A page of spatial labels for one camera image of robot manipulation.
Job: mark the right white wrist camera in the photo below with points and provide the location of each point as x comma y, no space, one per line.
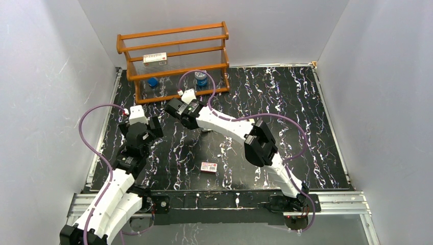
187,96

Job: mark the white staple box on shelf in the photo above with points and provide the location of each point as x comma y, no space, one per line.
156,59

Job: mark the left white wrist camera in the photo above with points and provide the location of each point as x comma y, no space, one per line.
137,115

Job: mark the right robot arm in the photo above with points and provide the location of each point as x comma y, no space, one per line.
257,139

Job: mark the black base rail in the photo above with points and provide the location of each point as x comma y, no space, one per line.
230,207

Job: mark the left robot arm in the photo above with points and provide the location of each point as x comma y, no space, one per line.
119,197

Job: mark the small blue box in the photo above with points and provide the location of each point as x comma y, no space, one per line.
153,82

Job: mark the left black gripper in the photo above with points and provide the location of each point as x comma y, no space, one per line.
141,127

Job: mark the red white staple box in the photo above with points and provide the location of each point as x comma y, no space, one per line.
209,167

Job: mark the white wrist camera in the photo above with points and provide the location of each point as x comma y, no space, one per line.
137,115
187,96

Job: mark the blue round tin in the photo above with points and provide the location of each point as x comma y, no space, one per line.
201,78

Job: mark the orange wooden shelf rack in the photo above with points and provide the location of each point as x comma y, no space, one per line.
201,47

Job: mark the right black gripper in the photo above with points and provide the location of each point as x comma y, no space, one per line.
194,128

